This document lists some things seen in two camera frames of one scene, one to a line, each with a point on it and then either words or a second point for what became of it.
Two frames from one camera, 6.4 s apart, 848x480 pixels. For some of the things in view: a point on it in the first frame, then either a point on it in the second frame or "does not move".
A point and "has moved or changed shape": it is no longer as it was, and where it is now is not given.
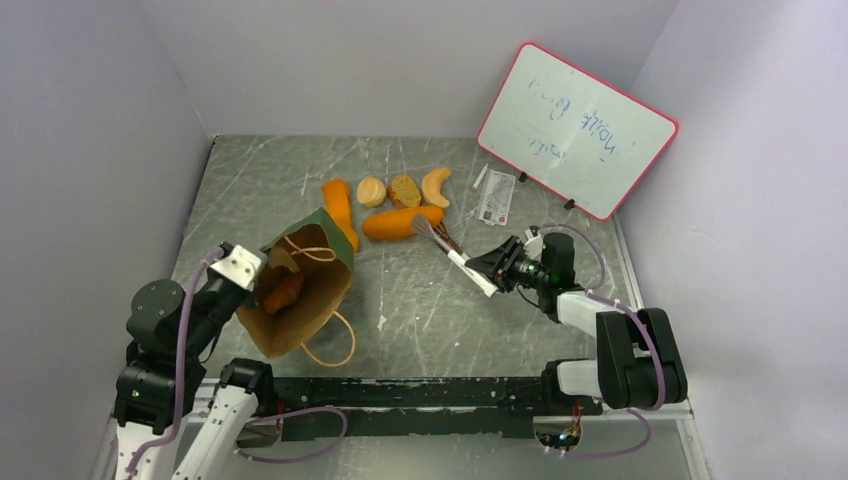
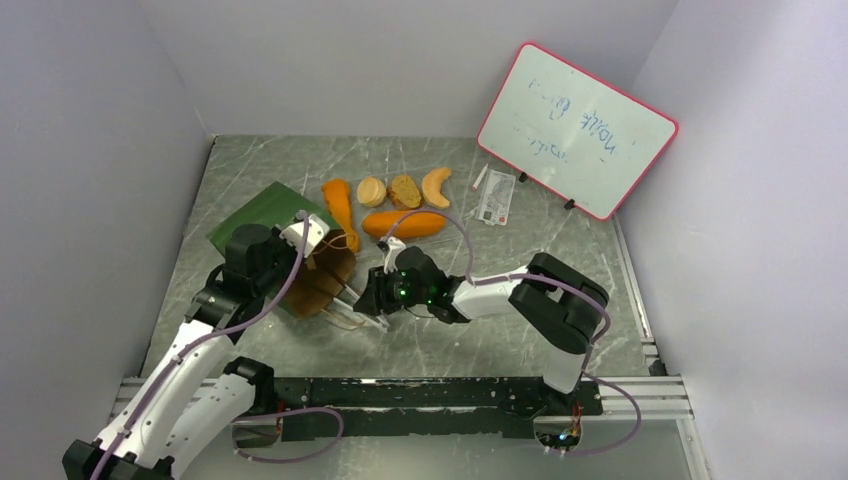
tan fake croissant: x=431 y=186 does not move
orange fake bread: x=336 y=202 does not move
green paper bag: x=322 y=249 has moved or changed shape
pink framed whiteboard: x=572 y=132 does not move
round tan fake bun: x=371 y=191 does not move
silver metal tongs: x=444 y=241 -> x=344 y=316
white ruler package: x=496 y=197 does not move
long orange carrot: x=398 y=223 does not move
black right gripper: x=506 y=261 -> x=371 y=295
